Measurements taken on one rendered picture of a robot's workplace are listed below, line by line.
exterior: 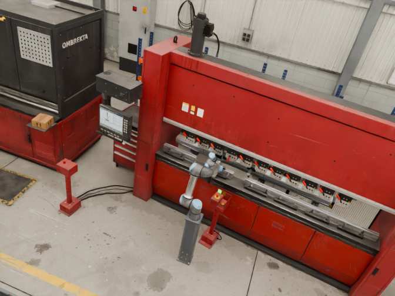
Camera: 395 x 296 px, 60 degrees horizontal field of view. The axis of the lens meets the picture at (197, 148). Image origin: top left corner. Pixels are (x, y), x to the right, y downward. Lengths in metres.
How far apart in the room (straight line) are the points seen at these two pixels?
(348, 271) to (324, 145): 1.70
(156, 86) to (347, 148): 2.26
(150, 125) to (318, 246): 2.59
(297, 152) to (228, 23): 4.81
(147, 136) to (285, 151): 1.78
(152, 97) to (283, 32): 4.48
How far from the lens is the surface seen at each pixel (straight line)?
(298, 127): 3.91
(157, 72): 4.08
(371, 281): 4.75
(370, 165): 4.02
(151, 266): 4.52
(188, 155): 4.64
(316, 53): 8.12
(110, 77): 4.16
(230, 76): 3.89
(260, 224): 4.67
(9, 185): 5.67
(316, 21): 7.99
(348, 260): 4.72
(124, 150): 5.47
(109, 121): 4.30
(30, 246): 4.83
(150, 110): 4.33
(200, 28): 4.01
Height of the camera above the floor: 3.69
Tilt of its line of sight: 34 degrees down
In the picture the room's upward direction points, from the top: 11 degrees clockwise
